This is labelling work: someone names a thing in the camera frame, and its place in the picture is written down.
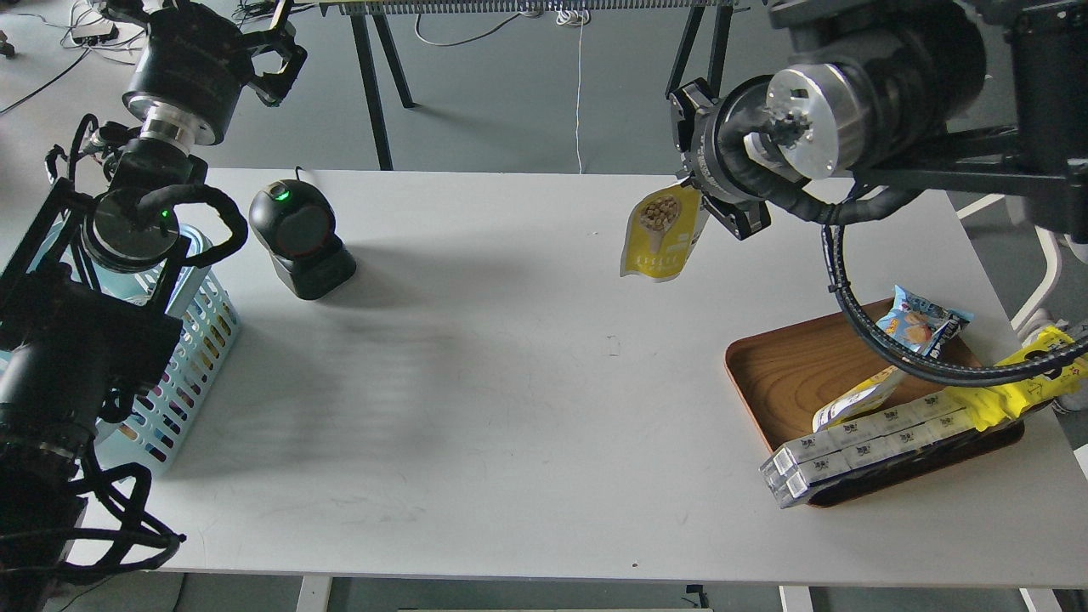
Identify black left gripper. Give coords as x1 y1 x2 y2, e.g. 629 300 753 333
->
122 1 308 145

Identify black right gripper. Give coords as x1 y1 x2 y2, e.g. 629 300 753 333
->
667 78 772 241

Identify yellow white snack pouch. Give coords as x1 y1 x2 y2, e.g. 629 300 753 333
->
619 183 710 282

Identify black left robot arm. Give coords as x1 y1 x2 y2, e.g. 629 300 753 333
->
1 1 307 611

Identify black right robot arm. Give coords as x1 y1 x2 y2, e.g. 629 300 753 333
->
668 1 1085 243

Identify blue snack bag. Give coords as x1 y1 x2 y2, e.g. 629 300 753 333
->
875 284 975 358

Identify yellow cartoon snack bag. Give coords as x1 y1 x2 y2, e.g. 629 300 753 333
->
940 326 1087 433

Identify light blue plastic basket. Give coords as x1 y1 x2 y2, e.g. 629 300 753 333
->
3 222 242 476

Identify black trestle table legs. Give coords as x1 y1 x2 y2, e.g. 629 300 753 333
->
318 1 745 171

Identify black barcode scanner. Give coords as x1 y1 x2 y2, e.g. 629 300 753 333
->
248 167 357 301

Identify power adapter on floor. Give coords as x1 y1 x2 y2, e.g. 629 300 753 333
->
70 20 119 46

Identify wooden tray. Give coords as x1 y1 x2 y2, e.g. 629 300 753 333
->
724 314 1025 507

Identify yellow white pouch on tray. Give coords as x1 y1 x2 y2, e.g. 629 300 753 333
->
812 365 906 433

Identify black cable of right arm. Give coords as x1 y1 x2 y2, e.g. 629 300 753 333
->
820 183 1088 388

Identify white hanging cable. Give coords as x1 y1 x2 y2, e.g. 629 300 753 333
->
557 8 592 174

